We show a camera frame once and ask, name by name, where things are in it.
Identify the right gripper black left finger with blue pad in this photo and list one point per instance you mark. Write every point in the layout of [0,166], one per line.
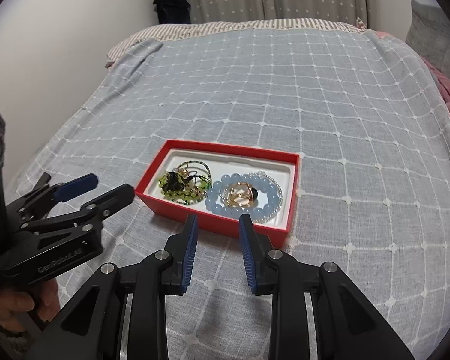
[90,325]

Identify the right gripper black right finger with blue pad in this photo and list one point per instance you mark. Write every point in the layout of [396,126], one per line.
[347,325]

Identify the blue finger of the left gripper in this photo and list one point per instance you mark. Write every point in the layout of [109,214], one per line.
[75,188]

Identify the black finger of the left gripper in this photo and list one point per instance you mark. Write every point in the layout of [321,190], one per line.
[104,206]

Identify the gold interlocked ring bangle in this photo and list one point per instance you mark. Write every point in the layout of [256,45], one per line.
[241,194]

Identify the red jewelry box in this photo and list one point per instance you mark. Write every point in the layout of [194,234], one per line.
[222,159]

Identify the person's left hand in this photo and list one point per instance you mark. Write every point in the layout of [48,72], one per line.
[12,303]

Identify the grey grid-pattern bedspread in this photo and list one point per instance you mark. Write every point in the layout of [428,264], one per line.
[362,112]

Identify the striped pillow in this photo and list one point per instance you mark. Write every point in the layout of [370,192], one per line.
[174,32]

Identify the grey cushion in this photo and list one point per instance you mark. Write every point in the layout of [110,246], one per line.
[429,35]

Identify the black garment on wall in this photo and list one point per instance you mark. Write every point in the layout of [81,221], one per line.
[173,11]

